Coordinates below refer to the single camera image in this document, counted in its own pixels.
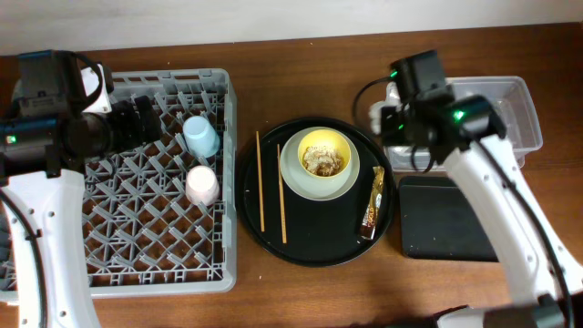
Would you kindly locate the grey plate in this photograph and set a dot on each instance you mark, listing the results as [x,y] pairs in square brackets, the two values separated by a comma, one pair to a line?
[311,187]

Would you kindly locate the wooden chopstick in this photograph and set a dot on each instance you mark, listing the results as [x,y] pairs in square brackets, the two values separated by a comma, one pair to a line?
[281,198]
[260,187]

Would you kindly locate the blue cup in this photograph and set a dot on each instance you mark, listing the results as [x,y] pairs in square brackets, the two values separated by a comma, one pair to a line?
[201,137]

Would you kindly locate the black rectangular tray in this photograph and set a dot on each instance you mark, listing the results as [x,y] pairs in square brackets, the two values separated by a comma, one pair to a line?
[438,223]

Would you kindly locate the pink cup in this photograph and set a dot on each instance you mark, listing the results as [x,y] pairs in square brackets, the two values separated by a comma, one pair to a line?
[202,186]

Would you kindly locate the grey dishwasher rack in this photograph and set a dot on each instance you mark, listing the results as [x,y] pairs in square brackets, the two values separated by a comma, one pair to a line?
[142,235]

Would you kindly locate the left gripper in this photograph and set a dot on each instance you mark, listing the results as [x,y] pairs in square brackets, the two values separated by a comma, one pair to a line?
[138,120]

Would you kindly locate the round black tray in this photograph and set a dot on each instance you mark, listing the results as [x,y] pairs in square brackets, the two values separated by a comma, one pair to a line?
[320,233]

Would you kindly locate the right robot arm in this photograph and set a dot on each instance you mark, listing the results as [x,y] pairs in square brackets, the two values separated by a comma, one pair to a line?
[469,139]

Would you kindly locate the clear plastic bin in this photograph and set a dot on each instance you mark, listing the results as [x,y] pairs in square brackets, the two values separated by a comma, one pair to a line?
[511,101]

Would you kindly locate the right wooden chopstick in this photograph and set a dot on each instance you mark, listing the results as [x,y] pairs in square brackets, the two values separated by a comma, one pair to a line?
[281,198]

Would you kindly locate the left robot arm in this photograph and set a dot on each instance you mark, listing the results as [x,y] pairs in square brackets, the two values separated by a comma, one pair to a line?
[61,119]

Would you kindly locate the yellow bowl with food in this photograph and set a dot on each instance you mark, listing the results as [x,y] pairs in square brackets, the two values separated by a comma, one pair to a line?
[324,153]

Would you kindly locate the gold snack wrapper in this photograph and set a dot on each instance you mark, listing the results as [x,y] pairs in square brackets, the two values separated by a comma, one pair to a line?
[371,214]

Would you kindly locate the left wooden chopstick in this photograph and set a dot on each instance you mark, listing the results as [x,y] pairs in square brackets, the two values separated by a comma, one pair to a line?
[260,187]

